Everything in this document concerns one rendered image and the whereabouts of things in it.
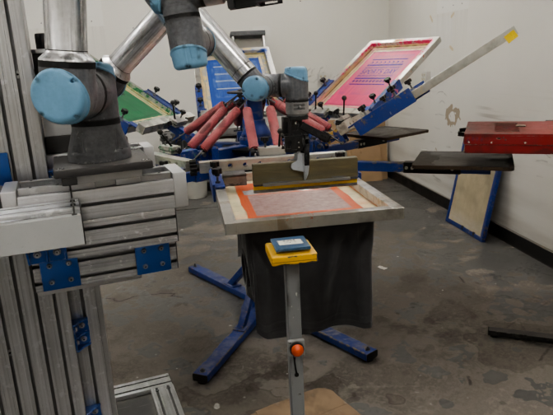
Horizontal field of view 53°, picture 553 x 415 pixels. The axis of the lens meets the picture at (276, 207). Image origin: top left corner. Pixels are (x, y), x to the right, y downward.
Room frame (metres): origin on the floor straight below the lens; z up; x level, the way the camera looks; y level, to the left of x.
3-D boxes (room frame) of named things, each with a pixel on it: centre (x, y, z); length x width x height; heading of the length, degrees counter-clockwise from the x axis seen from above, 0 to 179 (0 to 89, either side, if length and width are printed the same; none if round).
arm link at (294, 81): (1.83, -0.08, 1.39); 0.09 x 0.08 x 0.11; 78
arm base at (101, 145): (1.37, 0.43, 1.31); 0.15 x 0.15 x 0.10
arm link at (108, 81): (1.36, 0.43, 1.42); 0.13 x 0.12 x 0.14; 177
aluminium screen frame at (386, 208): (2.08, -0.07, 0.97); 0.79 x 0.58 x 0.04; 9
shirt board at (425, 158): (2.88, -0.53, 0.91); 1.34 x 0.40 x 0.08; 69
